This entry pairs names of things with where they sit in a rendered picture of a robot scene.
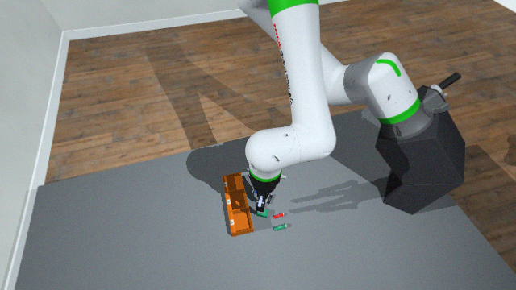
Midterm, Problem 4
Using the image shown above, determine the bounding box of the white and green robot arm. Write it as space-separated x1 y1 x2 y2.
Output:
236 0 461 190

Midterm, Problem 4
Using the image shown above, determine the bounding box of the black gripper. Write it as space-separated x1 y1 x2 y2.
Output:
252 185 276 213

